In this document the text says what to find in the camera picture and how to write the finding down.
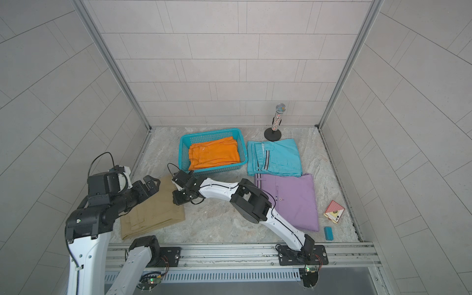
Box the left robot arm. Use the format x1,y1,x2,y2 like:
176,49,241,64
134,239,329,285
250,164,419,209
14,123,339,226
65,171,163,295

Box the teal pants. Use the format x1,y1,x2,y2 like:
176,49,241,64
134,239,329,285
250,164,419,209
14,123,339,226
247,139,302,177

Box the orange pants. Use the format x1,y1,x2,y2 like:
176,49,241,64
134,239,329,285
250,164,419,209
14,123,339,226
188,136,240,170

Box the glitter microphone on stand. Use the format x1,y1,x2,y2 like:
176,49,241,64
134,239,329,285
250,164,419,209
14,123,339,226
264,103,286,141

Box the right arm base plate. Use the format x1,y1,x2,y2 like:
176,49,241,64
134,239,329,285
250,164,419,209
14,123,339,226
275,244,329,267

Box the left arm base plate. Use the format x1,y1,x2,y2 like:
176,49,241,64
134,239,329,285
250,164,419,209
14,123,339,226
146,247,182,268

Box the teal plastic basket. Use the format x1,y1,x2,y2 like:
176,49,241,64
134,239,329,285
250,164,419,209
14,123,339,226
178,129,248,175

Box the right circuit board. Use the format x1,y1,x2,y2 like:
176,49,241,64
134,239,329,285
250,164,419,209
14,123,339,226
299,268,319,288

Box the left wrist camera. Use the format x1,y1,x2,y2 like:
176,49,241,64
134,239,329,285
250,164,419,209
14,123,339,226
87,165,132,196

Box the small teal block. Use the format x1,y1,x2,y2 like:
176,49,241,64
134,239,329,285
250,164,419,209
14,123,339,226
323,226,334,242

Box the left circuit board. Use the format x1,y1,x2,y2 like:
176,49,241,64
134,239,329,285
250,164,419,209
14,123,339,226
136,271,163,293

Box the purple pants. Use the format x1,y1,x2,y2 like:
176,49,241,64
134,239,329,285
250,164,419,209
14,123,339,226
254,174,319,232

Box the ventilation grille strip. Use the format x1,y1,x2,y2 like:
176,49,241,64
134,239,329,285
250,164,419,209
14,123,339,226
104,268,302,284

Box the pink patterned small box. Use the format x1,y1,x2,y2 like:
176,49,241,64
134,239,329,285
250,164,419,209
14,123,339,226
323,200,345,224

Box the aluminium mounting rail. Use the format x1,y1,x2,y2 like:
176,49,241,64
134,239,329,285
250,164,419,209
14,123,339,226
73,242,381,272

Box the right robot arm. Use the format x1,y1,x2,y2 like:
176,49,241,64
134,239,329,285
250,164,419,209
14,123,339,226
172,170,315,263

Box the khaki pants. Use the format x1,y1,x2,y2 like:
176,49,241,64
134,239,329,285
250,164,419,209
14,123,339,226
120,176,185,240

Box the circuit board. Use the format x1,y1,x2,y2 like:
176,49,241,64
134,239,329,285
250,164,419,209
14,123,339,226
136,271,163,293
299,268,319,288

